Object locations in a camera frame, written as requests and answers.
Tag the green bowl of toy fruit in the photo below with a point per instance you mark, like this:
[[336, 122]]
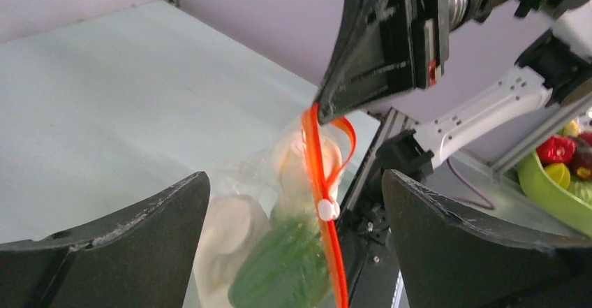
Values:
[[556, 176]]

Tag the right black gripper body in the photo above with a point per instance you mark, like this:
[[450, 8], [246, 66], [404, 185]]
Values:
[[384, 48]]

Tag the clear zip top bag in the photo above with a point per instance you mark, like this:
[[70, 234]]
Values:
[[329, 149]]

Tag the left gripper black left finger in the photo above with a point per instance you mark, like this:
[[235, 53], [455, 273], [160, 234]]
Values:
[[139, 256]]

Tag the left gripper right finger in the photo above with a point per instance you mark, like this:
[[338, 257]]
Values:
[[451, 255]]

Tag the green bok choy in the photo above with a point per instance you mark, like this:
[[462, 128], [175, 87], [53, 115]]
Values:
[[288, 267]]

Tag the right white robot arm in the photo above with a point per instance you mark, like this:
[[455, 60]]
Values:
[[459, 68]]

